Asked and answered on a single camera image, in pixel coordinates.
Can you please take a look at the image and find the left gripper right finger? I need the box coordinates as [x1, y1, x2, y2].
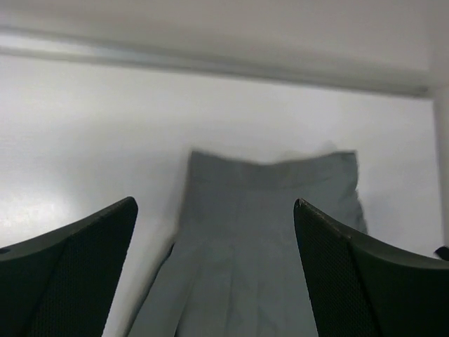
[294, 199, 448, 336]

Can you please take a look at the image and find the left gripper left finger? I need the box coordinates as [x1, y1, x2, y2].
[1, 197, 138, 336]

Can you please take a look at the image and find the grey pleated skirt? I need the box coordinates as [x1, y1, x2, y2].
[129, 151, 366, 336]

